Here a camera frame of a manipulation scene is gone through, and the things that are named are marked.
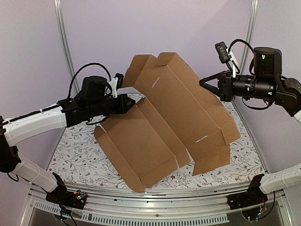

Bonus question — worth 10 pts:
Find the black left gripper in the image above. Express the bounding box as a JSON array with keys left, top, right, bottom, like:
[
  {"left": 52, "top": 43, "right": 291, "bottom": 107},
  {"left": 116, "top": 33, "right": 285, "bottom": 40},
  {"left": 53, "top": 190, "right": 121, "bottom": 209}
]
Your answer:
[{"left": 88, "top": 94, "right": 136, "bottom": 118}]

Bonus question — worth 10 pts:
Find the brown cardboard box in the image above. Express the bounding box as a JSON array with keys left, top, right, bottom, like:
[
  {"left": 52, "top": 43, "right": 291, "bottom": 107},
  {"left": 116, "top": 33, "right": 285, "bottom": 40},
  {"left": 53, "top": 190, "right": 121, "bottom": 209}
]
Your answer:
[{"left": 94, "top": 52, "right": 240, "bottom": 192}]

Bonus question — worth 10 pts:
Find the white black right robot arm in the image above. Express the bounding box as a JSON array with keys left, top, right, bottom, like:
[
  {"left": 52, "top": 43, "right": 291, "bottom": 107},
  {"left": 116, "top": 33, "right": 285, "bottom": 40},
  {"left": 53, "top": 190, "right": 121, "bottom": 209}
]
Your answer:
[{"left": 199, "top": 47, "right": 301, "bottom": 205}]

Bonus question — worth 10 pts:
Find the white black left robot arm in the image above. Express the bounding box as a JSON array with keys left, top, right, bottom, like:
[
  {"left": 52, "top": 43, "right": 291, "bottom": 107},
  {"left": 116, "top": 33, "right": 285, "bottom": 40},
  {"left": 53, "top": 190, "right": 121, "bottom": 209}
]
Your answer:
[{"left": 0, "top": 73, "right": 135, "bottom": 204}]

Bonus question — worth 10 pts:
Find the floral patterned table mat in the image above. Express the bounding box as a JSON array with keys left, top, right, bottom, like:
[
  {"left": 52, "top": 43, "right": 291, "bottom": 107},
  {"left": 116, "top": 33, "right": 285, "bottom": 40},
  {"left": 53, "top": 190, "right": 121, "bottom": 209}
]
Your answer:
[{"left": 48, "top": 94, "right": 265, "bottom": 191}]

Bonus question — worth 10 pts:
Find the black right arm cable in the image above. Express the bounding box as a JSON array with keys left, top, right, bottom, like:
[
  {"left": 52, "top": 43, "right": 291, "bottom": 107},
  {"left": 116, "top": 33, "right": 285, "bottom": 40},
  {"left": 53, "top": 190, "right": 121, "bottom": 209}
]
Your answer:
[{"left": 228, "top": 39, "right": 256, "bottom": 54}]

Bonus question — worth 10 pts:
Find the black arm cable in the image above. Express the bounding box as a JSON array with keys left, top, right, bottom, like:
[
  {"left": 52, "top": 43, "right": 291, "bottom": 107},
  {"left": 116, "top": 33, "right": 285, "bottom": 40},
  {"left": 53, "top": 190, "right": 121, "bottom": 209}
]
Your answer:
[
  {"left": 228, "top": 39, "right": 256, "bottom": 54},
  {"left": 67, "top": 63, "right": 111, "bottom": 99}
]

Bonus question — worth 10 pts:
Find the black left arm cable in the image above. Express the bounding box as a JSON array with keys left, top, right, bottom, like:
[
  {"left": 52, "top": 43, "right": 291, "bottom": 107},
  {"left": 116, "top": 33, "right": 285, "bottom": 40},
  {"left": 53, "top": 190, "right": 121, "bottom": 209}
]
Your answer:
[{"left": 67, "top": 63, "right": 111, "bottom": 99}]

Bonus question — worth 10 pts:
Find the aluminium right frame post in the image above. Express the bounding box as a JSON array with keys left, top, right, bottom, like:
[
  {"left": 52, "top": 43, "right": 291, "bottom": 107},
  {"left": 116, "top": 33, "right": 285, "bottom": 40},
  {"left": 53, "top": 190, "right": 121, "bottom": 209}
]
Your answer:
[{"left": 234, "top": 0, "right": 259, "bottom": 74}]

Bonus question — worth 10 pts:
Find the aluminium frame post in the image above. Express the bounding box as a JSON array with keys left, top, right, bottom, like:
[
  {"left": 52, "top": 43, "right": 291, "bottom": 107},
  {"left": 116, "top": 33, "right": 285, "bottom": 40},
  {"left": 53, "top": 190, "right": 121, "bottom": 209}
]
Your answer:
[
  {"left": 234, "top": 0, "right": 259, "bottom": 74},
  {"left": 54, "top": 0, "right": 75, "bottom": 79}
]

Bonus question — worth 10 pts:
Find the aluminium front rail base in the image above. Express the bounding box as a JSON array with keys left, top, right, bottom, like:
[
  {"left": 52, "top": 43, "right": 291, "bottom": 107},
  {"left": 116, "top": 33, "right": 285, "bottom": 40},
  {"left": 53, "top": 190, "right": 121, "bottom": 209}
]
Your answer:
[{"left": 20, "top": 183, "right": 294, "bottom": 226}]

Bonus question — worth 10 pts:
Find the aluminium left frame post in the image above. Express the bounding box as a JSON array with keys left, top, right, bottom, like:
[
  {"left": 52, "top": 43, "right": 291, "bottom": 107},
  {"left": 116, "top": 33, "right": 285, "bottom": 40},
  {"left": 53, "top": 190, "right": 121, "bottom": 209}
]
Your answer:
[{"left": 54, "top": 0, "right": 75, "bottom": 79}]

